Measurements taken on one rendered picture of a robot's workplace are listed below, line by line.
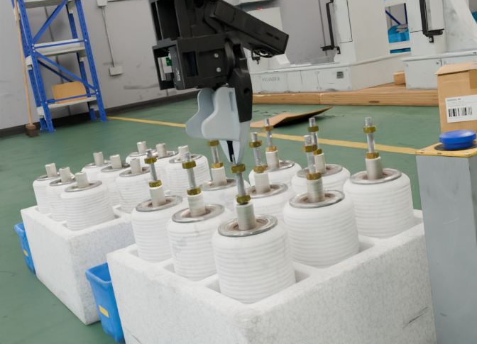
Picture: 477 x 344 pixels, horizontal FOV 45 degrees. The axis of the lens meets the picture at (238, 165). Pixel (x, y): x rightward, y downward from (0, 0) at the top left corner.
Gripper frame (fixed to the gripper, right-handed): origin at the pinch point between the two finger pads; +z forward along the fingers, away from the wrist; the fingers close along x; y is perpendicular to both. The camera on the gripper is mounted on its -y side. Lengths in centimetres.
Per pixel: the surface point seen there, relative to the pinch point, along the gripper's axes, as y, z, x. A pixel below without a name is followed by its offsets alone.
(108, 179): -2, 11, -64
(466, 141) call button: -19.4, 2.4, 17.3
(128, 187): -2, 12, -53
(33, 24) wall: -112, -80, -610
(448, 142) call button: -18.2, 2.4, 15.8
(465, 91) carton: -110, 11, -55
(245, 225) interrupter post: 1.3, 9.1, 0.8
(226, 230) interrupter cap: 3.3, 9.3, -0.4
